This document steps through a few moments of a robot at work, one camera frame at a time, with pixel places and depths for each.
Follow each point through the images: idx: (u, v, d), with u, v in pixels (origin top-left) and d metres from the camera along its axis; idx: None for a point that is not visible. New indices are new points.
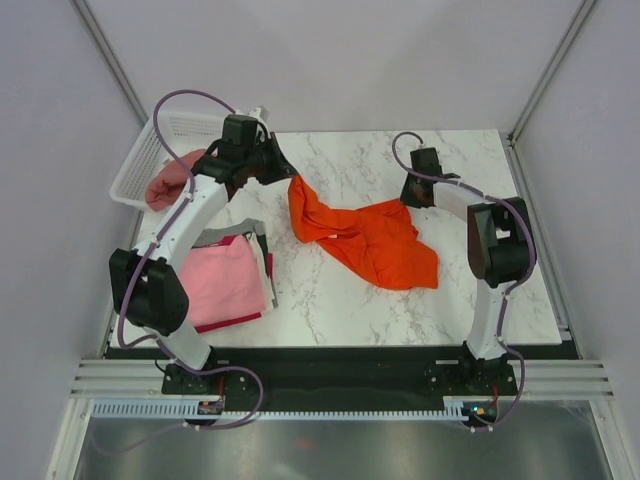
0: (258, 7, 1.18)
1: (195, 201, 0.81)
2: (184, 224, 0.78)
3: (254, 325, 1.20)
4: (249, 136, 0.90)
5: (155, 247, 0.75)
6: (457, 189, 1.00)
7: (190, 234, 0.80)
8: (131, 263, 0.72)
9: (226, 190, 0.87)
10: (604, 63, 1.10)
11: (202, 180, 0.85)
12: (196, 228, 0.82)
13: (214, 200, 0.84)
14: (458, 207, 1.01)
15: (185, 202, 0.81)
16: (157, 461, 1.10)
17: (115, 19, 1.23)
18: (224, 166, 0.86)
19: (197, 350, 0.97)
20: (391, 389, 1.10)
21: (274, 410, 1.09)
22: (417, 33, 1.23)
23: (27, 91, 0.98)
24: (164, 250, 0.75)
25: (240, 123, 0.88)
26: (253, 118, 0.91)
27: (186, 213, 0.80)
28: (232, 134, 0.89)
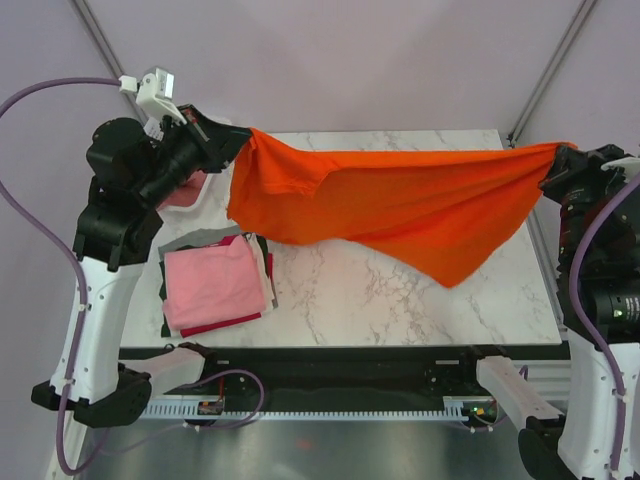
0: (258, 6, 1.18)
1: (93, 311, 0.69)
2: (90, 344, 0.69)
3: (253, 325, 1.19)
4: (130, 162, 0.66)
5: (72, 385, 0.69)
6: (606, 403, 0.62)
7: (108, 341, 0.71)
8: (54, 404, 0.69)
9: (131, 256, 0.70)
10: (605, 63, 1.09)
11: (96, 270, 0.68)
12: (116, 320, 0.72)
13: (123, 278, 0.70)
14: (581, 387, 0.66)
15: (82, 317, 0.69)
16: (157, 461, 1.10)
17: (115, 19, 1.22)
18: (120, 221, 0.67)
19: (186, 372, 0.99)
20: (390, 390, 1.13)
21: (274, 410, 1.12)
22: (417, 33, 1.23)
23: (26, 90, 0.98)
24: (82, 387, 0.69)
25: (113, 163, 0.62)
26: (129, 139, 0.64)
27: (89, 331, 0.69)
28: (109, 177, 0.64)
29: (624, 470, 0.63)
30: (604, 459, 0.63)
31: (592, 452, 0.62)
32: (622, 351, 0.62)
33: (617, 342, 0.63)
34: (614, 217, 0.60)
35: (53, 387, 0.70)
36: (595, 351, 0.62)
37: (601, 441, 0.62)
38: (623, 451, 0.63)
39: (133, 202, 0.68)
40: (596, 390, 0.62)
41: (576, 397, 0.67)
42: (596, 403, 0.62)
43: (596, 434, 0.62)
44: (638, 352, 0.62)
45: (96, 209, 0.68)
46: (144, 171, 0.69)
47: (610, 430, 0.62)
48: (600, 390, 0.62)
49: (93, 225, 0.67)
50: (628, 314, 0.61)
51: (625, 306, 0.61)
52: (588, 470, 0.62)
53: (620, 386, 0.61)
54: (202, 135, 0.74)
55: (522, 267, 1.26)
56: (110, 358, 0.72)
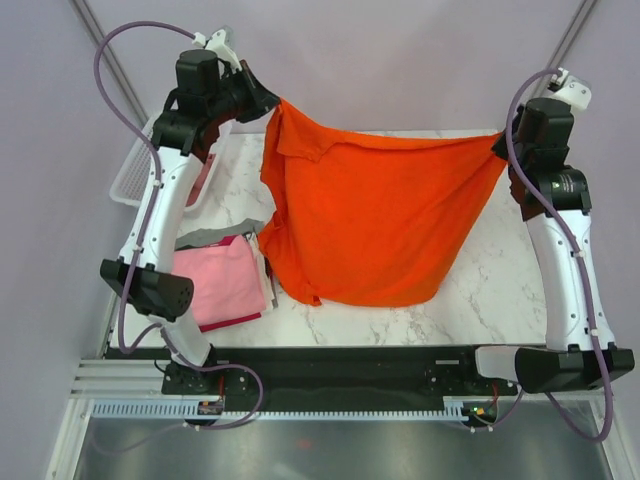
0: (259, 8, 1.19)
1: (166, 187, 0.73)
2: (161, 215, 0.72)
3: (254, 325, 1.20)
4: (209, 80, 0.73)
5: (140, 253, 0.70)
6: (567, 264, 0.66)
7: (172, 221, 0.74)
8: (121, 273, 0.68)
9: (197, 153, 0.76)
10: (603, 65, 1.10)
11: (167, 154, 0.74)
12: (179, 209, 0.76)
13: (192, 166, 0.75)
14: (547, 273, 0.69)
15: (155, 191, 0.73)
16: (156, 462, 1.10)
17: (116, 20, 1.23)
18: (190, 124, 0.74)
19: (199, 344, 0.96)
20: (391, 390, 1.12)
21: (273, 410, 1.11)
22: (416, 34, 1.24)
23: (28, 91, 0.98)
24: (150, 254, 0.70)
25: (195, 71, 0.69)
26: (211, 56, 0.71)
27: (161, 204, 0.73)
28: (190, 84, 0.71)
29: (605, 335, 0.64)
30: (584, 325, 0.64)
31: (569, 316, 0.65)
32: (570, 215, 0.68)
33: (565, 209, 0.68)
34: (529, 110, 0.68)
35: (121, 257, 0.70)
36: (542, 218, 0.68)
37: (575, 304, 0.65)
38: (599, 315, 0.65)
39: (200, 110, 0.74)
40: (556, 256, 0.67)
41: (546, 284, 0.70)
42: (561, 268, 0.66)
43: (569, 297, 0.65)
44: (582, 219, 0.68)
45: (170, 114, 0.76)
46: (215, 89, 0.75)
47: (580, 290, 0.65)
48: (559, 252, 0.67)
49: (168, 125, 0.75)
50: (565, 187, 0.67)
51: (561, 182, 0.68)
52: (570, 338, 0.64)
53: (571, 239, 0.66)
54: (253, 81, 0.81)
55: (522, 267, 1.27)
56: (172, 240, 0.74)
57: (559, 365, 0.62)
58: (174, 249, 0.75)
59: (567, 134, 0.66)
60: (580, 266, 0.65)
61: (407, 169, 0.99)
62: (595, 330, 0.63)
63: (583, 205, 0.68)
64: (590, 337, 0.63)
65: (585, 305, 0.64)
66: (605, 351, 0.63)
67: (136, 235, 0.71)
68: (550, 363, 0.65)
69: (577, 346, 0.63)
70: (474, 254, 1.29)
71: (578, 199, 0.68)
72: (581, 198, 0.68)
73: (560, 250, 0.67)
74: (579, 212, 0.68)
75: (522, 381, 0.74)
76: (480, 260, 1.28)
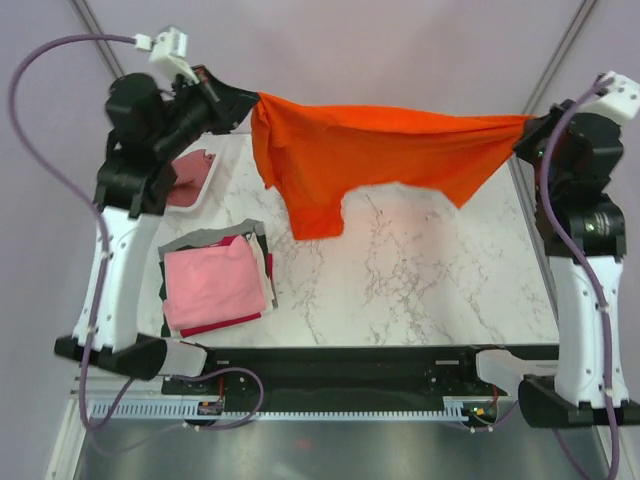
0: (259, 8, 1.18)
1: (115, 257, 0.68)
2: (114, 292, 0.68)
3: (254, 325, 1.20)
4: (149, 115, 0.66)
5: (95, 335, 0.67)
6: (591, 321, 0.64)
7: (128, 293, 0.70)
8: (76, 354, 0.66)
9: (150, 209, 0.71)
10: (604, 64, 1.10)
11: (114, 216, 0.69)
12: (134, 274, 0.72)
13: (145, 225, 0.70)
14: (567, 316, 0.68)
15: (104, 264, 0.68)
16: (156, 462, 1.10)
17: (115, 20, 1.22)
18: (137, 177, 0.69)
19: (194, 358, 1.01)
20: (391, 390, 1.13)
21: (274, 411, 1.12)
22: (416, 33, 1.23)
23: (28, 91, 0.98)
24: (105, 335, 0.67)
25: (130, 115, 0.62)
26: (146, 87, 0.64)
27: (111, 278, 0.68)
28: (128, 129, 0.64)
29: (619, 393, 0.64)
30: (598, 382, 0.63)
31: (584, 372, 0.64)
32: (600, 263, 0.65)
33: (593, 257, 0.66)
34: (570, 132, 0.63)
35: (75, 337, 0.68)
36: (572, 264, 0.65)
37: (591, 360, 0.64)
38: (615, 372, 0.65)
39: (150, 154, 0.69)
40: (579, 310, 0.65)
41: (565, 330, 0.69)
42: (583, 322, 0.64)
43: (587, 354, 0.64)
44: (615, 267, 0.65)
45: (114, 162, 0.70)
46: (160, 125, 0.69)
47: (600, 348, 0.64)
48: (584, 303, 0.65)
49: (113, 178, 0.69)
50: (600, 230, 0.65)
51: (596, 222, 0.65)
52: (583, 394, 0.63)
53: (600, 296, 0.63)
54: (214, 93, 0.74)
55: (522, 267, 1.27)
56: (130, 314, 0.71)
57: (568, 418, 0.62)
58: (134, 320, 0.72)
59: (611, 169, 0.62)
60: (603, 323, 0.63)
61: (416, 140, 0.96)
62: (609, 390, 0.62)
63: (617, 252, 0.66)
64: (603, 395, 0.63)
65: (602, 363, 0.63)
66: (616, 409, 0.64)
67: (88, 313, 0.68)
68: (559, 413, 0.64)
69: (589, 402, 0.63)
70: (475, 255, 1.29)
71: (612, 242, 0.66)
72: (616, 242, 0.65)
73: (586, 301, 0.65)
74: (612, 258, 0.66)
75: (525, 413, 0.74)
76: (480, 260, 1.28)
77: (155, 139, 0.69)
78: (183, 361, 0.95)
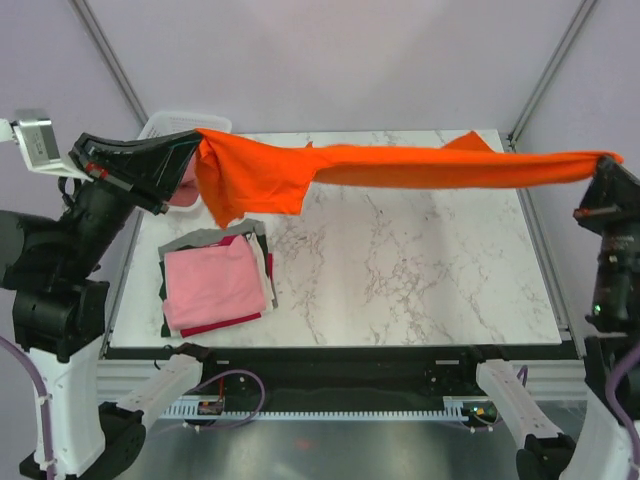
0: (258, 6, 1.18)
1: (55, 400, 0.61)
2: (65, 426, 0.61)
3: (254, 325, 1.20)
4: (42, 252, 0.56)
5: (53, 465, 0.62)
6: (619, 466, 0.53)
7: (83, 422, 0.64)
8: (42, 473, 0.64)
9: (83, 341, 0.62)
10: (603, 62, 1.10)
11: (40, 357, 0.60)
12: (84, 402, 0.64)
13: (78, 364, 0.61)
14: (592, 439, 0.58)
15: (45, 407, 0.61)
16: (154, 462, 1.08)
17: (115, 19, 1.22)
18: (56, 316, 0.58)
19: (187, 378, 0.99)
20: (391, 390, 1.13)
21: (274, 410, 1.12)
22: (416, 32, 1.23)
23: (27, 89, 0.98)
24: (66, 463, 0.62)
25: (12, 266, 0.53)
26: (11, 222, 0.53)
27: (57, 418, 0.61)
28: (21, 280, 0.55)
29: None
30: None
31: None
32: None
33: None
34: None
35: (37, 462, 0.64)
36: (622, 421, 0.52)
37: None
38: None
39: (64, 288, 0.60)
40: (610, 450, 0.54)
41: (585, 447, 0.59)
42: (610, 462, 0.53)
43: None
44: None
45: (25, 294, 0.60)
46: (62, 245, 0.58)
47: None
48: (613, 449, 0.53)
49: (30, 311, 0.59)
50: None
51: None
52: None
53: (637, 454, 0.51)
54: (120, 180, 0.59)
55: (522, 267, 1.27)
56: (91, 431, 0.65)
57: None
58: (98, 429, 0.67)
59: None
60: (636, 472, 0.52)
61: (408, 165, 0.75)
62: None
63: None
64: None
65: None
66: None
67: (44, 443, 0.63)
68: None
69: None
70: (475, 255, 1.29)
71: None
72: None
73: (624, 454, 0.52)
74: None
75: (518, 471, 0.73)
76: (480, 260, 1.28)
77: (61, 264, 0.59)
78: (171, 396, 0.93)
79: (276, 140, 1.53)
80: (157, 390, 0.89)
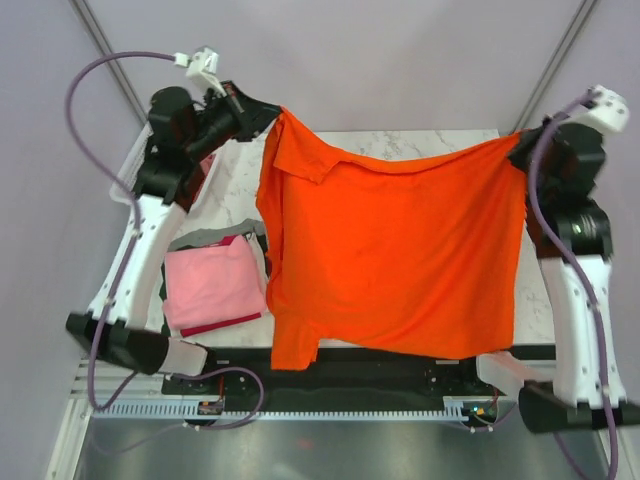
0: (259, 8, 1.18)
1: (144, 238, 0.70)
2: (138, 266, 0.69)
3: (252, 325, 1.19)
4: (183, 123, 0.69)
5: (110, 306, 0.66)
6: (583, 316, 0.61)
7: (150, 273, 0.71)
8: (89, 327, 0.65)
9: (181, 205, 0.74)
10: (604, 63, 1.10)
11: (148, 205, 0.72)
12: (155, 263, 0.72)
13: (172, 218, 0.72)
14: (559, 325, 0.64)
15: (133, 241, 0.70)
16: (156, 461, 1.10)
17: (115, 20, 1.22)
18: (171, 176, 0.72)
19: (192, 359, 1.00)
20: (391, 390, 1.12)
21: (274, 410, 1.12)
22: (416, 33, 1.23)
23: (28, 91, 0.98)
24: (122, 307, 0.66)
25: (166, 121, 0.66)
26: (180, 101, 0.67)
27: (137, 255, 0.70)
28: (164, 136, 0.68)
29: (616, 392, 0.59)
30: (595, 381, 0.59)
31: (581, 372, 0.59)
32: (588, 262, 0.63)
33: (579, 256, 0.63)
34: (556, 141, 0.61)
35: (92, 309, 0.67)
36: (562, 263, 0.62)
37: (587, 358, 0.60)
38: (610, 371, 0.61)
39: (182, 157, 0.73)
40: (572, 306, 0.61)
41: (558, 340, 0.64)
42: (575, 321, 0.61)
43: (582, 353, 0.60)
44: (603, 266, 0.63)
45: (151, 160, 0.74)
46: (191, 130, 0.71)
47: (593, 343, 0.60)
48: (575, 303, 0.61)
49: (151, 176, 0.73)
50: (585, 232, 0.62)
51: (583, 224, 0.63)
52: (580, 393, 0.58)
53: (591, 293, 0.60)
54: (239, 106, 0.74)
55: (522, 266, 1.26)
56: (147, 300, 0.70)
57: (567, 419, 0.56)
58: (148, 305, 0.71)
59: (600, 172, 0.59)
60: (598, 319, 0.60)
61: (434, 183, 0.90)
62: (607, 388, 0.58)
63: (604, 252, 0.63)
64: (601, 395, 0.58)
65: (600, 363, 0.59)
66: (616, 409, 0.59)
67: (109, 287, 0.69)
68: (557, 412, 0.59)
69: (586, 404, 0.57)
70: None
71: (600, 242, 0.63)
72: (604, 242, 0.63)
73: (578, 300, 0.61)
74: (600, 258, 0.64)
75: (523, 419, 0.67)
76: None
77: (187, 141, 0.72)
78: (181, 359, 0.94)
79: None
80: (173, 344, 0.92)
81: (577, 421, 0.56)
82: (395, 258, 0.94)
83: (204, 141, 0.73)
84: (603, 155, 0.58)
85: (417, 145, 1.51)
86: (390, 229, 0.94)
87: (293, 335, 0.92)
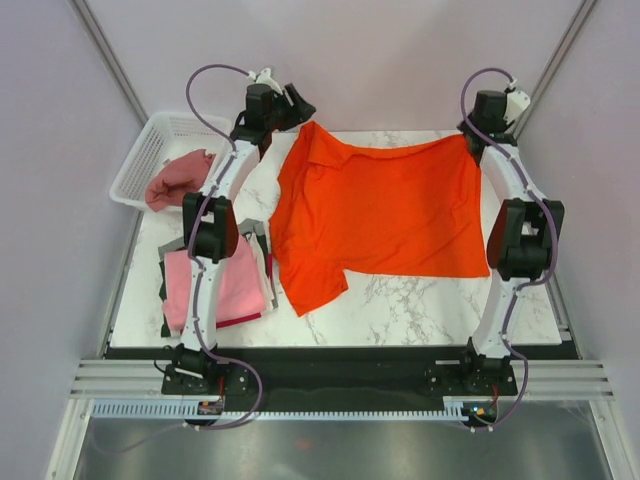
0: (258, 8, 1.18)
1: (238, 158, 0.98)
2: (235, 169, 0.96)
3: (254, 324, 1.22)
4: (268, 103, 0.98)
5: (216, 188, 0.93)
6: (504, 163, 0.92)
7: (238, 177, 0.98)
8: (198, 202, 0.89)
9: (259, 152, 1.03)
10: (603, 63, 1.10)
11: (242, 142, 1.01)
12: (241, 178, 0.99)
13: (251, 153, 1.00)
14: (497, 182, 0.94)
15: (229, 158, 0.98)
16: (156, 461, 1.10)
17: (114, 19, 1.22)
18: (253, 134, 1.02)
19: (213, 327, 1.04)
20: (391, 390, 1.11)
21: (273, 410, 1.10)
22: (416, 33, 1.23)
23: (26, 91, 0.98)
24: (223, 189, 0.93)
25: (258, 100, 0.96)
26: (266, 88, 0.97)
27: (234, 167, 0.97)
28: (255, 110, 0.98)
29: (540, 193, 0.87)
30: (522, 189, 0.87)
31: (511, 188, 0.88)
32: (506, 147, 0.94)
33: (499, 143, 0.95)
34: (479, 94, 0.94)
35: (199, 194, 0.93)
36: (486, 147, 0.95)
37: (514, 181, 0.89)
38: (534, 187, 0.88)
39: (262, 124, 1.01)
40: (496, 163, 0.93)
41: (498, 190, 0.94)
42: (501, 170, 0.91)
43: (508, 178, 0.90)
44: (514, 146, 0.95)
45: (239, 128, 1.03)
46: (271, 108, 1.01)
47: (515, 174, 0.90)
48: (499, 162, 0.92)
49: (240, 134, 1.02)
50: (497, 135, 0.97)
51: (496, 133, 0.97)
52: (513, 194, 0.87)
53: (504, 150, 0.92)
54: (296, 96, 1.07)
55: None
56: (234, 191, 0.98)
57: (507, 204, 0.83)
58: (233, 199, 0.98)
59: (504, 108, 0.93)
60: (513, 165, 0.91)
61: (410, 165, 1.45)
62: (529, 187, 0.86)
63: (511, 141, 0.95)
64: (527, 194, 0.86)
65: (520, 179, 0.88)
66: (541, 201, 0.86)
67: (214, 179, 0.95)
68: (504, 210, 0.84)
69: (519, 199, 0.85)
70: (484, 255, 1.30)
71: (509, 139, 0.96)
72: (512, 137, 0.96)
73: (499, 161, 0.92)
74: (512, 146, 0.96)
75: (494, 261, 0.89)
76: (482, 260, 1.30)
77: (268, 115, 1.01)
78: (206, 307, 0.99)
79: (275, 139, 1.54)
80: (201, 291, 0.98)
81: (516, 208, 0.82)
82: (390, 222, 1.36)
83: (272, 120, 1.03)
84: (504, 97, 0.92)
85: (417, 145, 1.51)
86: (380, 205, 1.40)
87: (307, 277, 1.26)
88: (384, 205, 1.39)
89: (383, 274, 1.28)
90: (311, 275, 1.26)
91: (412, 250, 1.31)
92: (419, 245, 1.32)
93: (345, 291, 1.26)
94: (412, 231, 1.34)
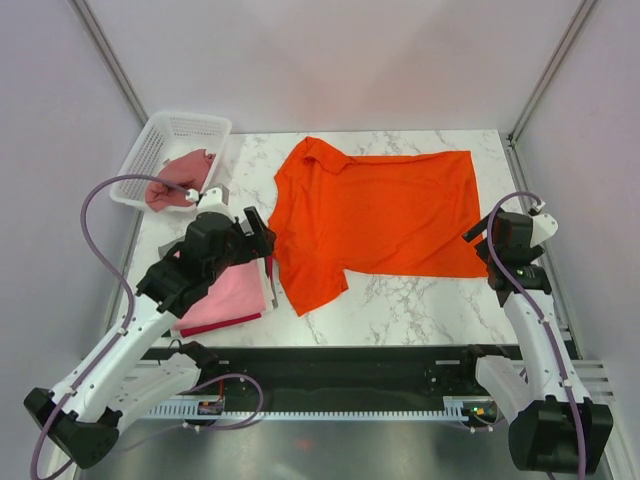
0: (258, 8, 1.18)
1: (127, 336, 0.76)
2: (108, 365, 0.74)
3: (254, 325, 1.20)
4: (216, 243, 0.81)
5: (70, 396, 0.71)
6: (535, 324, 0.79)
7: (124, 365, 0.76)
8: (47, 406, 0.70)
9: (174, 311, 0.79)
10: (603, 64, 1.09)
11: (144, 304, 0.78)
12: (131, 360, 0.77)
13: (161, 324, 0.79)
14: (523, 345, 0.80)
15: (116, 338, 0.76)
16: (156, 461, 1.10)
17: (114, 18, 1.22)
18: (181, 281, 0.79)
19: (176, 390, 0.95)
20: (391, 390, 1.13)
21: (277, 411, 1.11)
22: (416, 35, 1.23)
23: (27, 91, 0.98)
24: (79, 400, 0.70)
25: (203, 237, 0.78)
26: (218, 226, 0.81)
27: (114, 353, 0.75)
28: (196, 249, 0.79)
29: (580, 391, 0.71)
30: (558, 379, 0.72)
31: (544, 372, 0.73)
32: (536, 294, 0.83)
33: (529, 288, 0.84)
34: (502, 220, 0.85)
35: (52, 392, 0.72)
36: (513, 292, 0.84)
37: (547, 362, 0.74)
38: (572, 374, 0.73)
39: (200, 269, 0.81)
40: (525, 321, 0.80)
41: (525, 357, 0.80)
42: (532, 336, 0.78)
43: (542, 358, 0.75)
44: (546, 297, 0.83)
45: (166, 264, 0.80)
46: (218, 252, 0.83)
47: (549, 351, 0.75)
48: (528, 321, 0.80)
49: (160, 276, 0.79)
50: (528, 275, 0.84)
51: (525, 269, 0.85)
52: (547, 389, 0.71)
53: (536, 307, 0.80)
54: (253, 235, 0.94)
55: None
56: (112, 388, 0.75)
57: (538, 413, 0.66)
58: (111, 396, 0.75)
59: (530, 236, 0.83)
60: (545, 328, 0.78)
61: (409, 169, 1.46)
62: (566, 380, 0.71)
63: (545, 287, 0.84)
64: (565, 389, 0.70)
65: (557, 365, 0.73)
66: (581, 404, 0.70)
67: (78, 376, 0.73)
68: (532, 412, 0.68)
69: (553, 396, 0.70)
70: None
71: (541, 281, 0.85)
72: (544, 280, 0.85)
73: (525, 315, 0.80)
74: (543, 292, 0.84)
75: (511, 449, 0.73)
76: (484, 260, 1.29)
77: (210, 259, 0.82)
78: (165, 395, 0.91)
79: (276, 139, 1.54)
80: (145, 386, 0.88)
81: (547, 414, 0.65)
82: (390, 222, 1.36)
83: (215, 262, 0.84)
84: (530, 225, 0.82)
85: (417, 145, 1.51)
86: (380, 206, 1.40)
87: (307, 278, 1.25)
88: (384, 207, 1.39)
89: (383, 274, 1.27)
90: (310, 275, 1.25)
91: (413, 250, 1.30)
92: (420, 244, 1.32)
93: (345, 290, 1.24)
94: (412, 232, 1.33)
